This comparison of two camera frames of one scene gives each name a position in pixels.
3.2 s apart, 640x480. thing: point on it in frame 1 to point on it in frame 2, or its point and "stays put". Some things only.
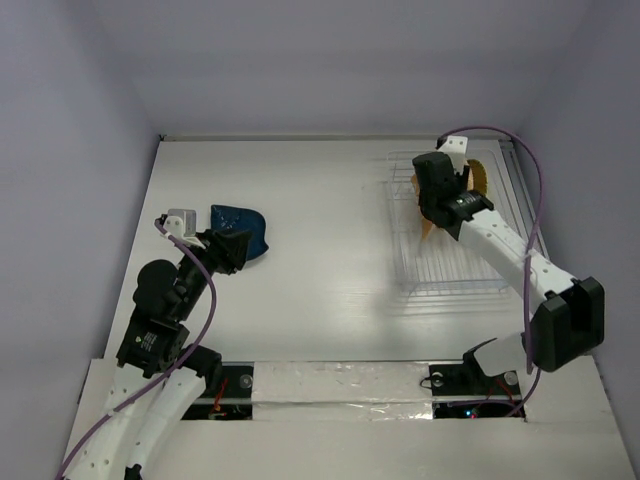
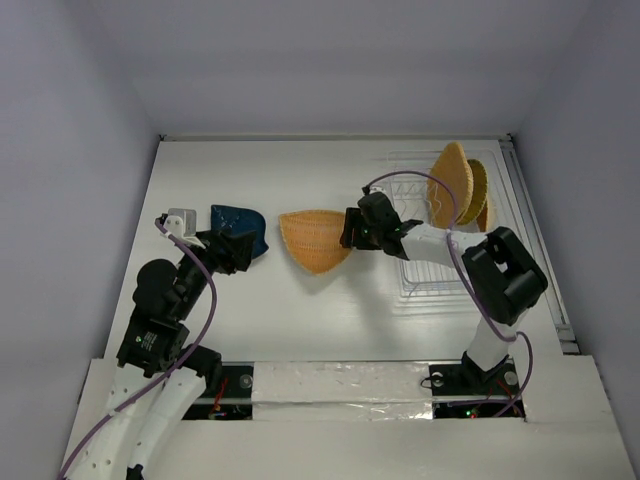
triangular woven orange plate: x=426 y=226 to x=315 y=239
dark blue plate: x=233 y=220 stays put
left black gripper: x=229 y=250 stays put
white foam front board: x=373 y=420 stays put
